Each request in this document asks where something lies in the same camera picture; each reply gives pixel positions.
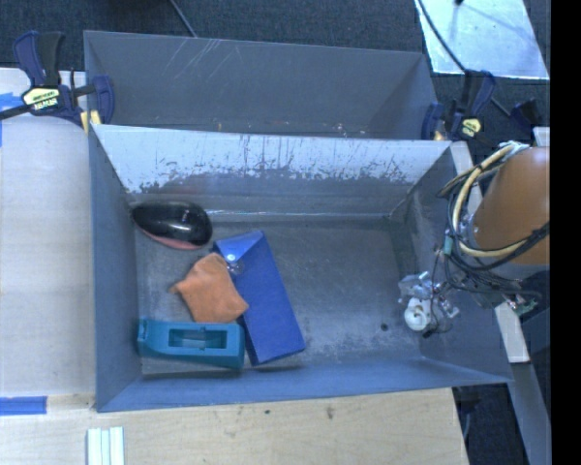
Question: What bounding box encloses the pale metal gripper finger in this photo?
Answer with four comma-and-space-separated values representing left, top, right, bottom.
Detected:
430, 299, 461, 334
398, 271, 437, 302

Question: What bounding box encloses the grey metal bin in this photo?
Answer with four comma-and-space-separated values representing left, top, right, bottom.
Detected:
82, 29, 515, 414

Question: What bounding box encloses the blue flat box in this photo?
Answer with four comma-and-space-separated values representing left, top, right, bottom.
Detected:
211, 230, 307, 367

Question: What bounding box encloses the orange cloth bag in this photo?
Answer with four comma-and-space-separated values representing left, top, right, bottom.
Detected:
168, 252, 251, 325

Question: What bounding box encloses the teal tape dispenser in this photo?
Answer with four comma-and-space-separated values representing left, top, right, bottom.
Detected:
136, 317, 247, 371

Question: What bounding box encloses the black computer mouse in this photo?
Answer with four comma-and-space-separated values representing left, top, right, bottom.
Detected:
131, 201, 214, 251

